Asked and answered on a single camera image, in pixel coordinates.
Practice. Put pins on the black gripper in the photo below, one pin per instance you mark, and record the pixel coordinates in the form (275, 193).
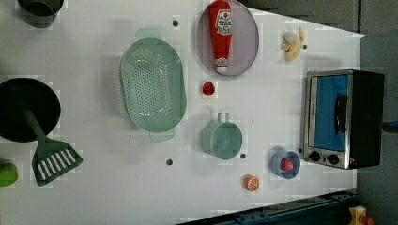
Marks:
(391, 127)

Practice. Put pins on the yellow red toy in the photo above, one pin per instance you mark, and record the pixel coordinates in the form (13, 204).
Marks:
(359, 216)

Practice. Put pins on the red toy strawberry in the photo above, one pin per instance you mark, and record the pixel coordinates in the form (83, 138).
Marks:
(286, 165)

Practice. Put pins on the blue bowl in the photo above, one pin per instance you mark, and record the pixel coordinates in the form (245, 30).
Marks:
(276, 161)

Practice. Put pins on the peeled toy banana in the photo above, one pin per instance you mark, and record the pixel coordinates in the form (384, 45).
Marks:
(292, 44)

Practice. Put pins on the orange slice toy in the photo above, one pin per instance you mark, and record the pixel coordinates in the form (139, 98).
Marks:
(251, 182)

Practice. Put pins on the grey round plate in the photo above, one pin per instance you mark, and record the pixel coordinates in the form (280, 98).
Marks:
(244, 45)

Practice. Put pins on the small red toy fruit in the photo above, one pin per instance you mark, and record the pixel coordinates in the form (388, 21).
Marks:
(208, 88)

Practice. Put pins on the red ketchup bottle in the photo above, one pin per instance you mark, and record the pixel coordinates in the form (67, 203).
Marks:
(221, 32)

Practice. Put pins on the green oval colander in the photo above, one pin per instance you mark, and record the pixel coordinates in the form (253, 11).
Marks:
(152, 83)

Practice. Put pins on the dark green slotted spatula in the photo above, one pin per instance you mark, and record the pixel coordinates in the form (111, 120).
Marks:
(52, 158)

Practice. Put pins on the dark grey cup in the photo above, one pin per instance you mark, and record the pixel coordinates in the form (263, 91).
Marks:
(40, 13)

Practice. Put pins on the lime green toy pepper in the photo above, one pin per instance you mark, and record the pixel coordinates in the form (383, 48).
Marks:
(8, 174)

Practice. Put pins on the blue metal table frame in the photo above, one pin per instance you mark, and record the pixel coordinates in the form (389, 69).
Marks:
(328, 209)

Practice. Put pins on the green cup with handle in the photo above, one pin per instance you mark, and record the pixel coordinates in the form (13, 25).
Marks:
(221, 138)

